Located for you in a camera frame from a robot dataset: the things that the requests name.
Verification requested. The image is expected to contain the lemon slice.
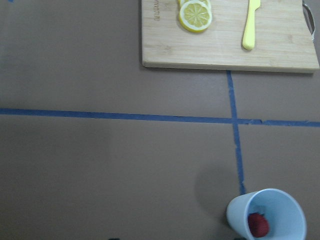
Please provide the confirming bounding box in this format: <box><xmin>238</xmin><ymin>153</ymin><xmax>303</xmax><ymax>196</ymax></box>
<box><xmin>178</xmin><ymin>1</ymin><xmax>213</xmax><ymax>33</ymax></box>
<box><xmin>178</xmin><ymin>0</ymin><xmax>211</xmax><ymax>9</ymax></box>

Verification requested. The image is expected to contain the yellow plastic knife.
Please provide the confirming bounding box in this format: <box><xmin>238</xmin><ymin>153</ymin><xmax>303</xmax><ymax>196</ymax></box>
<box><xmin>242</xmin><ymin>0</ymin><xmax>261</xmax><ymax>51</ymax></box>

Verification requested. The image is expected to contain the light blue cup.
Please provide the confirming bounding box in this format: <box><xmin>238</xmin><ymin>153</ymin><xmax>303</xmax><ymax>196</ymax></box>
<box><xmin>226</xmin><ymin>188</ymin><xmax>307</xmax><ymax>240</ymax></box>

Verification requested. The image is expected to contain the red strawberry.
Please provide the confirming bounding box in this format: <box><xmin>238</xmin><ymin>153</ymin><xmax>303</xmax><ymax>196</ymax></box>
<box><xmin>247</xmin><ymin>212</ymin><xmax>270</xmax><ymax>238</ymax></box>

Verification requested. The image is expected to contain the wooden cutting board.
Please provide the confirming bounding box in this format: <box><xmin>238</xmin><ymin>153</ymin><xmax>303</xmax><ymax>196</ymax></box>
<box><xmin>141</xmin><ymin>0</ymin><xmax>320</xmax><ymax>73</ymax></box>

